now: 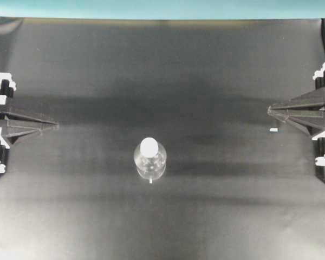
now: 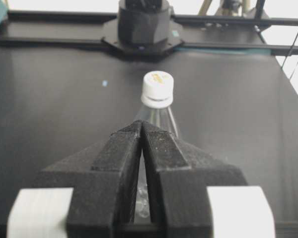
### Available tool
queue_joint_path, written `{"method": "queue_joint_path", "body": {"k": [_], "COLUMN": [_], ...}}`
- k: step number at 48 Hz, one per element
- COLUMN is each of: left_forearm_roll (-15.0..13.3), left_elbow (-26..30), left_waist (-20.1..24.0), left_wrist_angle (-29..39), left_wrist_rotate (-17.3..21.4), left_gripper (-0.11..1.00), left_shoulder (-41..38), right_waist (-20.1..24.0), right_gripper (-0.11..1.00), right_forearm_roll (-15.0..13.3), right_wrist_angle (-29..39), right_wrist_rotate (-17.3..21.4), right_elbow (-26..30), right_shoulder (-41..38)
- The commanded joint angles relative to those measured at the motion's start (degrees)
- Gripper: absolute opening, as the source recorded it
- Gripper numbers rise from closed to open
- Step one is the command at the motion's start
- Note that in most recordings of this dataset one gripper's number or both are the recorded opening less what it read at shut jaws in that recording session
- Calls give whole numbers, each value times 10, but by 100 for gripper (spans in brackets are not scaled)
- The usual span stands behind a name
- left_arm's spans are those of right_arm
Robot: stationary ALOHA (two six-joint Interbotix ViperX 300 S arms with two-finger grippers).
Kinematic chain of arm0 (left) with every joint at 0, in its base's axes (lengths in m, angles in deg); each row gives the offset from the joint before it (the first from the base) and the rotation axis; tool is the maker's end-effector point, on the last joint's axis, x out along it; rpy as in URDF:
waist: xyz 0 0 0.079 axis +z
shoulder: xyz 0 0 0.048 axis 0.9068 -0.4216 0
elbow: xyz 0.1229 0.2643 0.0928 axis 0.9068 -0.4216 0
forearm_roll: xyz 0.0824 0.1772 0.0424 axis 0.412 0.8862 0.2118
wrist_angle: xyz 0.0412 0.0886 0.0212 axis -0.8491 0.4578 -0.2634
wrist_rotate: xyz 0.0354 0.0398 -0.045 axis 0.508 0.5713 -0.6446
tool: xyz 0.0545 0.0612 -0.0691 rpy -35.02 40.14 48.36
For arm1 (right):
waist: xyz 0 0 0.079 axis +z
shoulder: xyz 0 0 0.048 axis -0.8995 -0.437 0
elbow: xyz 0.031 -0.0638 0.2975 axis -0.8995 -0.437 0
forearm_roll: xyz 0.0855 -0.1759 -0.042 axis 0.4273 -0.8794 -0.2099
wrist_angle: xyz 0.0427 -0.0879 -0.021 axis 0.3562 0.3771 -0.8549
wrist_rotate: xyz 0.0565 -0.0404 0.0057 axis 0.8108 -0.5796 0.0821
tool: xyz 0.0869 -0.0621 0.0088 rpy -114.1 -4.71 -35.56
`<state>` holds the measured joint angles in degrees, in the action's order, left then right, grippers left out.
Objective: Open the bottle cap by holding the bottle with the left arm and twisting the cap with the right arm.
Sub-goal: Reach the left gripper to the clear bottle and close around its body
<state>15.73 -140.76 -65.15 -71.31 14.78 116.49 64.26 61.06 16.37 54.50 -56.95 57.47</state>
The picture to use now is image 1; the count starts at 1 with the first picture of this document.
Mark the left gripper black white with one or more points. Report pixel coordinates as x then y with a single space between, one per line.
29 121

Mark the clear plastic bottle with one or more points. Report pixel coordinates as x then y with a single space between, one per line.
150 169

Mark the white bottle cap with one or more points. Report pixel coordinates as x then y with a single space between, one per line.
149 147

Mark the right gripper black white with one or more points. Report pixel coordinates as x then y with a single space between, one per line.
311 122

